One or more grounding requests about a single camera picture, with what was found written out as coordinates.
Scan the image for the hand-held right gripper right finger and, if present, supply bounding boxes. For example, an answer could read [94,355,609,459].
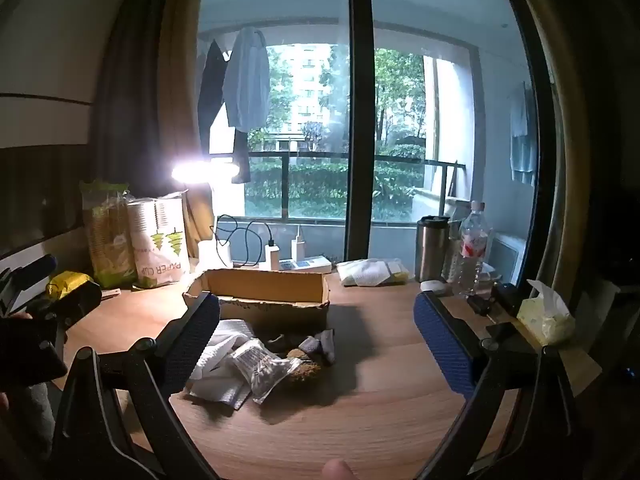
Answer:
[413,290,593,480]

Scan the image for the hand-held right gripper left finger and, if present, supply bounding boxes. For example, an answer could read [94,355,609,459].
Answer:
[50,291,222,480]

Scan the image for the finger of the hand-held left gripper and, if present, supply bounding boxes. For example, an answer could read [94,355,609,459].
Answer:
[0,254,59,311]
[49,280,104,332]

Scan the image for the white waffle cloth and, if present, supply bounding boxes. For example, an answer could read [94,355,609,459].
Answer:
[187,319,257,410]

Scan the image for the clear plastic packet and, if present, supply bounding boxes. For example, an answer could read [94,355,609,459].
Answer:
[231,338,303,405]

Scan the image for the cardboard box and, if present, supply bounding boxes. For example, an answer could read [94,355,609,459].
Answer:
[182,268,331,333]

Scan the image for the brown plush toy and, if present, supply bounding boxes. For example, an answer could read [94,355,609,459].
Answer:
[260,332,325,387]

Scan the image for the dark grey sock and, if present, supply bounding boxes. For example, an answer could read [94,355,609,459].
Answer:
[319,329,337,366]

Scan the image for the person's left forearm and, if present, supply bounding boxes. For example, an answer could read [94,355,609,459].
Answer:
[0,385,54,461]

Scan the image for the person's right hand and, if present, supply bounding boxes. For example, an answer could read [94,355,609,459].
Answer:
[322,459,354,480]

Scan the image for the yellow packet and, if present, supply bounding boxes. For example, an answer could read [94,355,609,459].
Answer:
[46,271,94,301]

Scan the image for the small black device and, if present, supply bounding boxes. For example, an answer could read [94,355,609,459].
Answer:
[467,294,495,317]

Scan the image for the green paper cup bag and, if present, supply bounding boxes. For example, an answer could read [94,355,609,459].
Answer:
[80,180,138,289]

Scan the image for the black box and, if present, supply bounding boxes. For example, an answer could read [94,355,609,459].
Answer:
[492,283,524,319]

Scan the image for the white desk lamp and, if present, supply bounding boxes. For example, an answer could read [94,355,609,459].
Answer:
[171,159,242,270]

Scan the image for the clear water bottle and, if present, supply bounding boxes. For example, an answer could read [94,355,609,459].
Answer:
[458,201,489,296]

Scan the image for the stainless steel tumbler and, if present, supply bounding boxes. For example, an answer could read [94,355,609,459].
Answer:
[415,215,451,284]

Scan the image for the yellow tissue pack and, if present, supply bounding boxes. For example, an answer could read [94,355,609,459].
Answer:
[516,280,576,346]

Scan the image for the white plastic bag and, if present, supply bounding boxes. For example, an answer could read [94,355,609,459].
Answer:
[336,258,408,287]

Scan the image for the white paper cup bag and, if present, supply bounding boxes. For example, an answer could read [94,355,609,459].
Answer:
[127,195,191,289]

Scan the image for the white power strip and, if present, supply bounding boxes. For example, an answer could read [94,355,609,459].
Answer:
[277,256,332,274]

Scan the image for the brown curtain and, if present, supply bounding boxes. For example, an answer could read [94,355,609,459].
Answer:
[94,0,213,261]

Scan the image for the black balcony railing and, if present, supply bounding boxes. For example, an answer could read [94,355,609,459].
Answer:
[247,151,459,222]

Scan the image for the hanging light blue towel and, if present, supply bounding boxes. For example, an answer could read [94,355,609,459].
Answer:
[509,81,539,187]

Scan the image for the hanging dark garment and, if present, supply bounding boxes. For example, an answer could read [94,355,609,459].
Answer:
[197,40,251,185]

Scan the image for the hanging blue shirt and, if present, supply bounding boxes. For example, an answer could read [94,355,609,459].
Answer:
[222,26,271,134]

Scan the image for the black lamp cable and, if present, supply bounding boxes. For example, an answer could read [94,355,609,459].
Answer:
[214,215,251,267]

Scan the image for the black charger cable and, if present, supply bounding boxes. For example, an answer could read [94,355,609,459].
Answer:
[245,221,275,267]

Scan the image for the black window frame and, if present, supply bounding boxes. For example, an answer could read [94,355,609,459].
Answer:
[347,0,377,277]

